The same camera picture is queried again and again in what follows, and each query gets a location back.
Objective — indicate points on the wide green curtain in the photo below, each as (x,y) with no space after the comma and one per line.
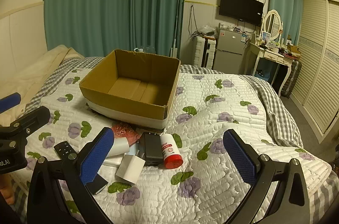
(92,1)

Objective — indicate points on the person's left hand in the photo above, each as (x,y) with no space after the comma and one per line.
(7,193)

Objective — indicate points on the red patterned packet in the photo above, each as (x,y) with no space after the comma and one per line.
(127,132)

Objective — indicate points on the cream blanket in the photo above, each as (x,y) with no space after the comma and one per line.
(39,73)

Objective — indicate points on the clear plastic bag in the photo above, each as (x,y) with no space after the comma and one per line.
(206,30)

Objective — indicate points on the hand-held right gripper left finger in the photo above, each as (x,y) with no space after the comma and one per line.
(96,155)

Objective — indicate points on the white bottle with red cap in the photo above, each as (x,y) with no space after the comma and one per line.
(170,151)

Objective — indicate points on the blue plastic basket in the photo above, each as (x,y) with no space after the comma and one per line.
(262,75)

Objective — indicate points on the white plastic bottle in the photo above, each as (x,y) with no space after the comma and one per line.
(120,147)

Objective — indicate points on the black wall television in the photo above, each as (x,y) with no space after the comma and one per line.
(239,6)

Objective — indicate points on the white dressing table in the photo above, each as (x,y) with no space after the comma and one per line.
(267,54)

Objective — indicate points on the white floral quilt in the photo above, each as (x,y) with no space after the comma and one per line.
(212,134)

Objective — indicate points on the black device with white edge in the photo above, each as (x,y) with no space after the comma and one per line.
(98,185)

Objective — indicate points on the oval white vanity mirror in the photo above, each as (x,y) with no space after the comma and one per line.
(272,24)

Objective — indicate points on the white padded headboard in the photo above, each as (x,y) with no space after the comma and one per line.
(23,30)

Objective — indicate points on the white box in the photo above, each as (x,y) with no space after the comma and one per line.
(114,162)

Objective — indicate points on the white mop pole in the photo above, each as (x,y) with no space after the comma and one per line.
(174,49)

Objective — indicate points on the dark checkered suitcase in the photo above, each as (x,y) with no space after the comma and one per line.
(292,78)

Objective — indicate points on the white charger block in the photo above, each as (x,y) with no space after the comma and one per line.
(129,168)

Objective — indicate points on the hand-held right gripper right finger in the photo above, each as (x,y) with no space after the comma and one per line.
(239,157)

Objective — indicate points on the silver small fridge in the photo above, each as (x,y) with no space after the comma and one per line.
(229,51)

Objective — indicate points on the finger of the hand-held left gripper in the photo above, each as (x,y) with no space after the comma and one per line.
(34,119)
(9,102)

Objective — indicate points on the black power bank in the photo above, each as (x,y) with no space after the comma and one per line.
(152,149)

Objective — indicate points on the light blue packet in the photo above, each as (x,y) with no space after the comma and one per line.
(133,152)

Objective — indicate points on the white louvered wardrobe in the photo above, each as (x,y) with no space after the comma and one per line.
(317,67)

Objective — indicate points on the brown cardboard box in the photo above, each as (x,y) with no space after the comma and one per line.
(137,81)

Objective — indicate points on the white ribbed suitcase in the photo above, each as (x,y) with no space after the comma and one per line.
(204,53)

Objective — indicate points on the narrow green curtain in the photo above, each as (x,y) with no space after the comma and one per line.
(286,1)

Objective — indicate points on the clear water jug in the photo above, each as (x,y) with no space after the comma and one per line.
(145,50)

